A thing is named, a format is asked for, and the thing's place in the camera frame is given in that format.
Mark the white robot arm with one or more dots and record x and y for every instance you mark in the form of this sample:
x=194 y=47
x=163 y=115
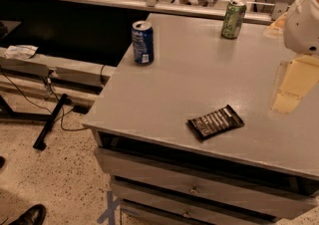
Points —
x=299 y=27

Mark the grey drawer cabinet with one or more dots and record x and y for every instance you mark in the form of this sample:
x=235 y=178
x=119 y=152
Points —
x=192 y=139

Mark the upper grey drawer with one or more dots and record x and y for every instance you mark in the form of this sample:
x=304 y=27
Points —
x=238 y=193

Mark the lower grey drawer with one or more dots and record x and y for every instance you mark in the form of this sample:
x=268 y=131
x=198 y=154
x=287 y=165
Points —
x=171 y=208

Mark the black rxbar chocolate wrapper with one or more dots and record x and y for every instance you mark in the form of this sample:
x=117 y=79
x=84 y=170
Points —
x=216 y=123

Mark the green soda can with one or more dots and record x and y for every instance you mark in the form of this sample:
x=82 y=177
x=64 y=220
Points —
x=233 y=19

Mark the black table leg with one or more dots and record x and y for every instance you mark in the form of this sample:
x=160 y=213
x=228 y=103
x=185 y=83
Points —
x=40 y=141

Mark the white crumpled cloth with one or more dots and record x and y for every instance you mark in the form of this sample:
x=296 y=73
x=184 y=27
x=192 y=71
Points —
x=21 y=52

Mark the blue soda can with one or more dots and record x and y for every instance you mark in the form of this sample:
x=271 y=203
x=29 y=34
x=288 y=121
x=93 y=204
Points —
x=143 y=42

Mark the black leather shoe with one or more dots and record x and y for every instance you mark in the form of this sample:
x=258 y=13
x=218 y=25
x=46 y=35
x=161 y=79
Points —
x=33 y=216

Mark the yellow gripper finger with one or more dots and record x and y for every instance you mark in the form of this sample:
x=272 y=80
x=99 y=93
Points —
x=276 y=29
x=301 y=76

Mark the grey low shelf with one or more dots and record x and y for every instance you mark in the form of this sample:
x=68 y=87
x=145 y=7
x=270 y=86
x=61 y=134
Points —
x=81 y=81

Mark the grey drawer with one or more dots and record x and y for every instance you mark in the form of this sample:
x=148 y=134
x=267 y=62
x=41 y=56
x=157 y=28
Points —
x=238 y=193
x=171 y=208

